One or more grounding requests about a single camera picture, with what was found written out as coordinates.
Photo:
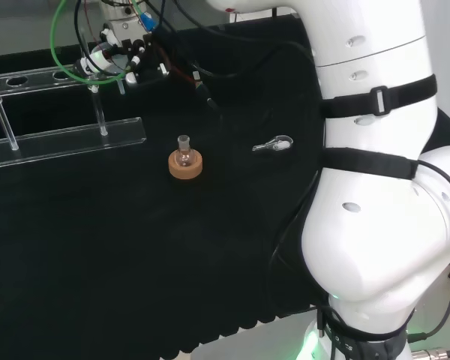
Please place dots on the round-bottom glass flask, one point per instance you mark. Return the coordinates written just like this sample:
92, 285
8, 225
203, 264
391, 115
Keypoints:
183, 155

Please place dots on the black bench cloth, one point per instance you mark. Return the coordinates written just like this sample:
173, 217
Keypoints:
116, 243

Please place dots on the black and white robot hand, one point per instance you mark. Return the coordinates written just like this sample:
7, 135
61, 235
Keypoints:
150, 56

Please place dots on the clear acrylic funnel stand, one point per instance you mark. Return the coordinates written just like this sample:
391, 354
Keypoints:
78, 137

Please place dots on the clear plastic funnel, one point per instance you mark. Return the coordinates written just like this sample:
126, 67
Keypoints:
110, 63

